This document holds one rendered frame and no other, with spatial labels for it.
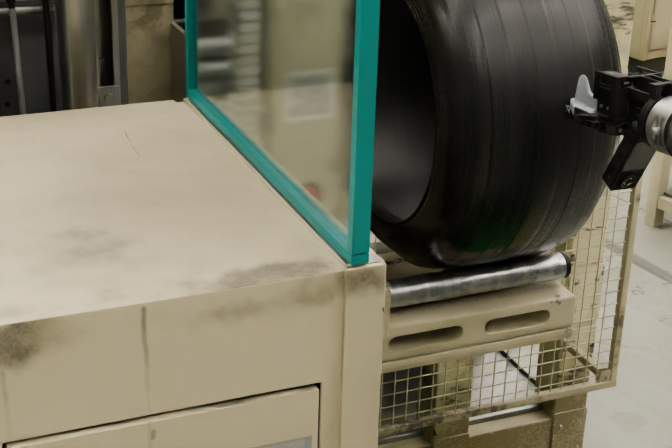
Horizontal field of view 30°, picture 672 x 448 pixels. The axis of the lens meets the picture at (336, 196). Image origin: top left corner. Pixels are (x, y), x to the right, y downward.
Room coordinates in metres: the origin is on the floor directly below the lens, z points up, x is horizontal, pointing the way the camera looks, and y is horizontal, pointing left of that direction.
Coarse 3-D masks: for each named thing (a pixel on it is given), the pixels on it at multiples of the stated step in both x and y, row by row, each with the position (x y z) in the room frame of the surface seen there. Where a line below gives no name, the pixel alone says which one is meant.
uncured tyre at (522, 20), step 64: (384, 0) 2.16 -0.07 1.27; (448, 0) 1.76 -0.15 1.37; (512, 0) 1.76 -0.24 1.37; (576, 0) 1.79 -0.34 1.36; (384, 64) 2.18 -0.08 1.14; (448, 64) 1.71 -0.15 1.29; (512, 64) 1.70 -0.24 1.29; (576, 64) 1.73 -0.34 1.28; (384, 128) 2.15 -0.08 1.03; (448, 128) 1.69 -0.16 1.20; (512, 128) 1.67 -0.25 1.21; (576, 128) 1.71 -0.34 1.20; (384, 192) 2.05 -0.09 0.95; (448, 192) 1.69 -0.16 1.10; (512, 192) 1.68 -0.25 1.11; (576, 192) 1.73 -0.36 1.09; (448, 256) 1.74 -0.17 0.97; (512, 256) 1.79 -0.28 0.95
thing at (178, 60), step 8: (176, 24) 2.21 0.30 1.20; (184, 24) 2.23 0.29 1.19; (176, 32) 2.19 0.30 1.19; (184, 32) 2.15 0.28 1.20; (176, 40) 2.19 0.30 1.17; (184, 40) 2.14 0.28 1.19; (176, 48) 2.19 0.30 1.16; (184, 48) 2.14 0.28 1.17; (176, 56) 2.19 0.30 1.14; (184, 56) 2.14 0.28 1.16; (176, 64) 2.19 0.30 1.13; (184, 64) 2.14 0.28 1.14; (176, 72) 2.19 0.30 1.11; (184, 72) 2.14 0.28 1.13; (176, 80) 2.19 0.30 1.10; (184, 80) 2.14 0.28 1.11; (176, 88) 2.19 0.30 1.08; (184, 88) 2.14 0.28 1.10; (176, 96) 2.19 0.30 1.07; (184, 96) 2.15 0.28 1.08
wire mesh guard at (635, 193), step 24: (624, 192) 2.49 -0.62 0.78; (624, 216) 2.50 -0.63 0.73; (624, 240) 2.51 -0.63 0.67; (624, 264) 2.50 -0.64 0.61; (624, 288) 2.50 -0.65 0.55; (624, 312) 2.50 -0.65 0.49; (600, 336) 2.48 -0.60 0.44; (576, 360) 2.46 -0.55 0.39; (432, 384) 2.32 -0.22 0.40; (504, 384) 2.39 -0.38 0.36; (528, 384) 2.41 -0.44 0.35; (552, 384) 2.44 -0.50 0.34; (576, 384) 2.47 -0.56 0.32; (600, 384) 2.48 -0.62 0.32; (480, 408) 2.36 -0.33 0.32; (504, 408) 2.38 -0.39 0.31; (384, 432) 2.27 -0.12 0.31
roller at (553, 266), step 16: (544, 256) 1.86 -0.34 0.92; (560, 256) 1.86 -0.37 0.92; (432, 272) 1.79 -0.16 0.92; (448, 272) 1.79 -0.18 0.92; (464, 272) 1.79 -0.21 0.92; (480, 272) 1.80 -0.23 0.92; (496, 272) 1.81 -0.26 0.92; (512, 272) 1.82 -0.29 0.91; (528, 272) 1.83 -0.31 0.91; (544, 272) 1.84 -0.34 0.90; (560, 272) 1.85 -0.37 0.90; (400, 288) 1.74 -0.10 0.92; (416, 288) 1.75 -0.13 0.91; (432, 288) 1.76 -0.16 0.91; (448, 288) 1.77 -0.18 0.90; (464, 288) 1.78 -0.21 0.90; (480, 288) 1.79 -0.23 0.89; (496, 288) 1.80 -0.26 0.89; (400, 304) 1.74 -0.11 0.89
